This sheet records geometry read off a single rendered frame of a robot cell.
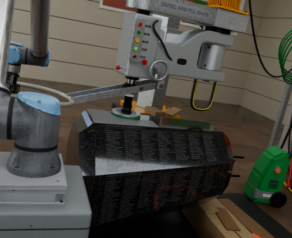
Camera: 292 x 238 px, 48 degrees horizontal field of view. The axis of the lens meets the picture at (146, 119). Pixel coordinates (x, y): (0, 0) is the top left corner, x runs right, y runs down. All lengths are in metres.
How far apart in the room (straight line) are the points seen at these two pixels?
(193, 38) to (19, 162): 1.66
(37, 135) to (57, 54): 7.09
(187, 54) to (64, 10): 5.96
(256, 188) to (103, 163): 2.02
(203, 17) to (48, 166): 1.69
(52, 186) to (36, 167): 0.09
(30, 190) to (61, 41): 7.17
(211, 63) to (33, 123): 1.76
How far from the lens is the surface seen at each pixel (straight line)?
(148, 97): 3.16
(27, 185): 1.16
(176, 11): 2.39
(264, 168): 3.61
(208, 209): 2.74
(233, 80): 9.79
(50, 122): 1.19
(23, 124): 1.18
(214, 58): 2.65
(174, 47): 2.41
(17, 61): 1.86
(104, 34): 8.32
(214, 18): 2.57
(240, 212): 3.16
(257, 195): 3.67
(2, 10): 1.34
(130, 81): 2.38
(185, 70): 2.50
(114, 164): 2.06
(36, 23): 1.65
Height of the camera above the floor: 1.46
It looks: 14 degrees down
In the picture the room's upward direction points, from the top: 11 degrees clockwise
